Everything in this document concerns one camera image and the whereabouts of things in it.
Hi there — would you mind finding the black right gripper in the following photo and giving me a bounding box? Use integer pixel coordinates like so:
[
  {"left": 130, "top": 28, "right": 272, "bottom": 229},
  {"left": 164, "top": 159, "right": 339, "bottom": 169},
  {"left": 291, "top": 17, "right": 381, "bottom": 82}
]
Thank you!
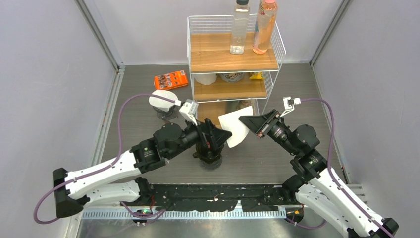
[{"left": 238, "top": 109, "right": 299, "bottom": 155}]

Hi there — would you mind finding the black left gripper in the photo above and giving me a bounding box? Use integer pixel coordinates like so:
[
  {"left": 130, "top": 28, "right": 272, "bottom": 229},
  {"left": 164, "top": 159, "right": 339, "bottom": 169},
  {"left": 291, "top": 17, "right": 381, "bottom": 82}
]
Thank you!
[{"left": 167, "top": 113, "right": 232, "bottom": 159}]

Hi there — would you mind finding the dark green dripper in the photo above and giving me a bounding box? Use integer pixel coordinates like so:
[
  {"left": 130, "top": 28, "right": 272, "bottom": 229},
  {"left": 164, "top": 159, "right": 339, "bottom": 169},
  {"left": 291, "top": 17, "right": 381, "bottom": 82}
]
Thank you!
[{"left": 193, "top": 144, "right": 224, "bottom": 160}]

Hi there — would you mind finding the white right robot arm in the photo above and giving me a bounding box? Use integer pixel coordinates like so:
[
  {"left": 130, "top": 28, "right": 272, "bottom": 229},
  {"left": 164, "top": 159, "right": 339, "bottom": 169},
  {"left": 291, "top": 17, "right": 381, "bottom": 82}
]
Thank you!
[{"left": 239, "top": 110, "right": 399, "bottom": 238}]

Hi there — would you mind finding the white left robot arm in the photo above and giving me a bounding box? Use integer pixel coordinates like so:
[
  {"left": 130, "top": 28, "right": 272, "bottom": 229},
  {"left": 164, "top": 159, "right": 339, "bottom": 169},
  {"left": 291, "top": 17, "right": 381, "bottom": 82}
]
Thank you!
[{"left": 53, "top": 119, "right": 232, "bottom": 218}]

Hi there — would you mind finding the white printed cup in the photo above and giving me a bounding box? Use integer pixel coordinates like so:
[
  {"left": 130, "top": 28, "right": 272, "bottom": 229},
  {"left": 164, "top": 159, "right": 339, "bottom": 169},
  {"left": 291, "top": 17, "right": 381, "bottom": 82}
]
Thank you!
[{"left": 237, "top": 100, "right": 255, "bottom": 110}]

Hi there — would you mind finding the grey metal can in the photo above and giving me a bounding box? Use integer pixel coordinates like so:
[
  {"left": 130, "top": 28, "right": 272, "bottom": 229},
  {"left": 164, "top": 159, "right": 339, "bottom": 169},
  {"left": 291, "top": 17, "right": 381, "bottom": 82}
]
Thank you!
[{"left": 225, "top": 101, "right": 240, "bottom": 113}]

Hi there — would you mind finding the smoky glass mug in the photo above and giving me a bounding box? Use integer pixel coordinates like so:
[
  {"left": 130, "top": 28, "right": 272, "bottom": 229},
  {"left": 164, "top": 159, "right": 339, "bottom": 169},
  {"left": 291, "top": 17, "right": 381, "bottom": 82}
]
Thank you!
[{"left": 200, "top": 156, "right": 223, "bottom": 171}]

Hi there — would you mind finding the yellow snack packet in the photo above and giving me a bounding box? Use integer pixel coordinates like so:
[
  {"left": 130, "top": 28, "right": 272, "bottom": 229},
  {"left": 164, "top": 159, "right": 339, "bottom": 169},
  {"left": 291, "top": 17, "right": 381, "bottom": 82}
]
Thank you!
[{"left": 249, "top": 72, "right": 265, "bottom": 80}]

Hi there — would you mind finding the printed ceramic bowl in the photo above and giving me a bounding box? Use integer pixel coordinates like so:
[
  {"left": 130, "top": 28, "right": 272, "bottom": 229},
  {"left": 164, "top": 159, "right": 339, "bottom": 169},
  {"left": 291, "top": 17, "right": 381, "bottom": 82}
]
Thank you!
[{"left": 219, "top": 72, "right": 245, "bottom": 83}]

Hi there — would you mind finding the white cup on shelf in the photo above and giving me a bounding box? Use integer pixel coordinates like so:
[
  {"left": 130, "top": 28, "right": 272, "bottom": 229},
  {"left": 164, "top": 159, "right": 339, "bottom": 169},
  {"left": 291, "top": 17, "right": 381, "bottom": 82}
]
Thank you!
[{"left": 194, "top": 73, "right": 217, "bottom": 86}]

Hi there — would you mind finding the orange snack box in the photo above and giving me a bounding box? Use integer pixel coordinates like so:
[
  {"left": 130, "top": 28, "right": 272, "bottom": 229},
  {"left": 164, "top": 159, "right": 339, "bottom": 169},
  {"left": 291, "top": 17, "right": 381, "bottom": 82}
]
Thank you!
[{"left": 154, "top": 70, "right": 189, "bottom": 90}]

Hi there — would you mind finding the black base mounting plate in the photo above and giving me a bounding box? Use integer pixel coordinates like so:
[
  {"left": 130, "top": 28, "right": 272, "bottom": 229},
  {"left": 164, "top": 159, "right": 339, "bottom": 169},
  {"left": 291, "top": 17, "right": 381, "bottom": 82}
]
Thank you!
[{"left": 141, "top": 184, "right": 299, "bottom": 212}]

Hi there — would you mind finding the pink drink bottle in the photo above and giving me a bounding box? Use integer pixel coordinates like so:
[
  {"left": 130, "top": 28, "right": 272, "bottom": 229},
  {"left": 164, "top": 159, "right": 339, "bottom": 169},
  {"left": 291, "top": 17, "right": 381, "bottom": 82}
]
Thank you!
[{"left": 252, "top": 0, "right": 278, "bottom": 54}]

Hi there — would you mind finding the clear water bottle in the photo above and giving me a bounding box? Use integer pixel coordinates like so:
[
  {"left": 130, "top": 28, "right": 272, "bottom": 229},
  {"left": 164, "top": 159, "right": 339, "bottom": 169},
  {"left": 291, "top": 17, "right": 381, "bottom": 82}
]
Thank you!
[{"left": 230, "top": 0, "right": 250, "bottom": 55}]

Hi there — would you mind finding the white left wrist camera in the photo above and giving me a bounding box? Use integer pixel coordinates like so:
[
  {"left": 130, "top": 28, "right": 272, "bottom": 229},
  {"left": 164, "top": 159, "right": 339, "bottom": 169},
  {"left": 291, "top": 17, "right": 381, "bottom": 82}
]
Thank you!
[{"left": 175, "top": 99, "right": 199, "bottom": 126}]

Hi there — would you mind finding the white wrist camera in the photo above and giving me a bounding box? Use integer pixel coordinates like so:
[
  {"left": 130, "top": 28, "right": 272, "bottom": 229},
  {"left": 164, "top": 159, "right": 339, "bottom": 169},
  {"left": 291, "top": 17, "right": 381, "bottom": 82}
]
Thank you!
[
  {"left": 175, "top": 99, "right": 199, "bottom": 126},
  {"left": 280, "top": 97, "right": 301, "bottom": 117}
]

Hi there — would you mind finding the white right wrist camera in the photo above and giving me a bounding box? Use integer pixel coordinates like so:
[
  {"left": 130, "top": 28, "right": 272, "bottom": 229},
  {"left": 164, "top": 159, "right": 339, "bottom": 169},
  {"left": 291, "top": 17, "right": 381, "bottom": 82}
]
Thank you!
[{"left": 280, "top": 97, "right": 301, "bottom": 117}]

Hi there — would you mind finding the white wire wooden shelf rack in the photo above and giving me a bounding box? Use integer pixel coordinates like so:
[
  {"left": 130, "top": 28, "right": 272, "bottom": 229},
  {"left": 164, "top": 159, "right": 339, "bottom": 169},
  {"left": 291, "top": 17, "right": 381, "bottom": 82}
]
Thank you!
[{"left": 187, "top": 14, "right": 286, "bottom": 126}]

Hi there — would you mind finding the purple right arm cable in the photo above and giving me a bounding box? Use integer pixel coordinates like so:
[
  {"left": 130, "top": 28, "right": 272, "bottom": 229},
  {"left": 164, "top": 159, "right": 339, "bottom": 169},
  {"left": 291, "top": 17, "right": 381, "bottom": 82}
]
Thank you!
[{"left": 300, "top": 98, "right": 396, "bottom": 238}]

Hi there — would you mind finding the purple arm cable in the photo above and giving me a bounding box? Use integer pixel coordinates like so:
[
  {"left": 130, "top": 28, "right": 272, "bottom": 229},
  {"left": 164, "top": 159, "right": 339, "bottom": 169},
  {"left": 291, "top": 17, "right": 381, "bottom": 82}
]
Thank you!
[
  {"left": 33, "top": 94, "right": 181, "bottom": 225},
  {"left": 300, "top": 98, "right": 396, "bottom": 238}
]

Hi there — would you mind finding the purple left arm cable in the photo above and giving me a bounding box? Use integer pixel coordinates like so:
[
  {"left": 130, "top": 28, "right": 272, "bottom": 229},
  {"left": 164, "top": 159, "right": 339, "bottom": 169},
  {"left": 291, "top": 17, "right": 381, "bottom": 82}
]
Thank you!
[{"left": 33, "top": 94, "right": 181, "bottom": 225}]

